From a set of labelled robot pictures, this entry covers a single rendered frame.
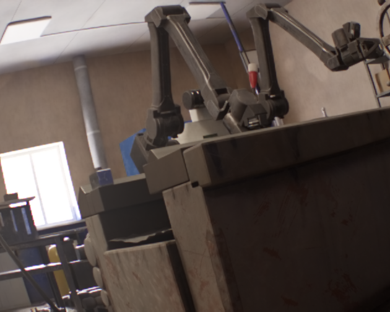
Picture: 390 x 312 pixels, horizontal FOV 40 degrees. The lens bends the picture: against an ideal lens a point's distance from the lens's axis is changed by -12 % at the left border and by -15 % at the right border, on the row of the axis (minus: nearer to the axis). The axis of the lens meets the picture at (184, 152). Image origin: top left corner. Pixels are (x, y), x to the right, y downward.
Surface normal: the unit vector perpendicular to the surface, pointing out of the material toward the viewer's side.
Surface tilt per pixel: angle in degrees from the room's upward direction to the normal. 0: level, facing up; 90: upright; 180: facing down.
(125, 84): 90
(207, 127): 90
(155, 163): 90
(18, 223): 90
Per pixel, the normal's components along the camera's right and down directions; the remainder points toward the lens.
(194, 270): -0.85, 0.17
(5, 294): 0.47, -0.22
